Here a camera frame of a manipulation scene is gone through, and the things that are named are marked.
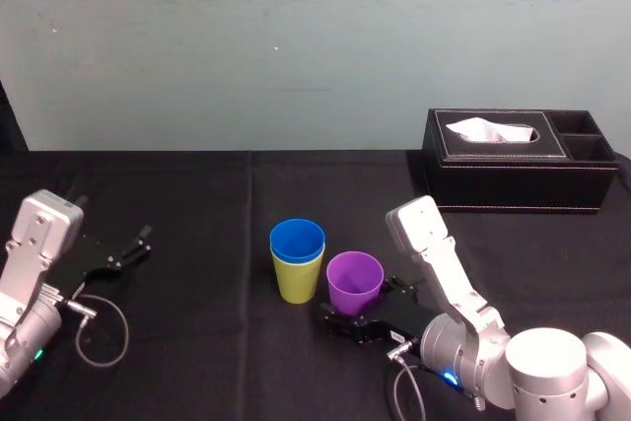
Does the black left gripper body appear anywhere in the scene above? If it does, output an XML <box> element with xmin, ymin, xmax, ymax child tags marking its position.
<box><xmin>45</xmin><ymin>232</ymin><xmax>125</xmax><ymax>298</ymax></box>

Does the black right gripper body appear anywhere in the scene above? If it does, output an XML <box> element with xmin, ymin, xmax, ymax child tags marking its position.
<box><xmin>348</xmin><ymin>291</ymin><xmax>439</xmax><ymax>347</ymax></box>

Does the purple plastic cup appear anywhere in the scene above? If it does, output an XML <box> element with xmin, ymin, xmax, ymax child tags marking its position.
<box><xmin>325</xmin><ymin>250</ymin><xmax>386</xmax><ymax>318</ymax></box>

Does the yellow-green plastic cup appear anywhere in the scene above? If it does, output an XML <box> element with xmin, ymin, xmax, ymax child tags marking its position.
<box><xmin>269</xmin><ymin>242</ymin><xmax>325</xmax><ymax>306</ymax></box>

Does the blue plastic cup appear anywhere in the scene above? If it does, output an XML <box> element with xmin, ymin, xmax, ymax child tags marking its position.
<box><xmin>268</xmin><ymin>217</ymin><xmax>327</xmax><ymax>265</ymax></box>

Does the black table cloth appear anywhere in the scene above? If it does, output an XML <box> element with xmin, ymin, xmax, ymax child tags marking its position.
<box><xmin>0</xmin><ymin>148</ymin><xmax>631</xmax><ymax>421</ymax></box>

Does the black leather tissue box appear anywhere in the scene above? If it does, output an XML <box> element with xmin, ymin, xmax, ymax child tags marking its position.
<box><xmin>421</xmin><ymin>106</ymin><xmax>622</xmax><ymax>216</ymax></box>

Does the dark background panel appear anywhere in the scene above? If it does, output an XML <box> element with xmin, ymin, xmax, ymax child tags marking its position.
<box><xmin>0</xmin><ymin>78</ymin><xmax>29</xmax><ymax>152</ymax></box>

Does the white tissue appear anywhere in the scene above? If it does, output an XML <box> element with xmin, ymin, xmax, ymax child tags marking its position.
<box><xmin>444</xmin><ymin>116</ymin><xmax>536</xmax><ymax>145</ymax></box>

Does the grey right gripper cable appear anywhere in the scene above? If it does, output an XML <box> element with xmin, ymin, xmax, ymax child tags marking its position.
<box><xmin>386</xmin><ymin>340</ymin><xmax>446</xmax><ymax>421</ymax></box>

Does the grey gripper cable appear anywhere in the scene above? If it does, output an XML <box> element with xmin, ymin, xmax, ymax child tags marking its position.
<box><xmin>386</xmin><ymin>340</ymin><xmax>446</xmax><ymax>421</ymax></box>
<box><xmin>54</xmin><ymin>292</ymin><xmax>131</xmax><ymax>369</ymax></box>

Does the grey left gripper cable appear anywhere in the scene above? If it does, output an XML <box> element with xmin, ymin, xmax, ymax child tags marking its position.
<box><xmin>54</xmin><ymin>292</ymin><xmax>131</xmax><ymax>369</ymax></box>

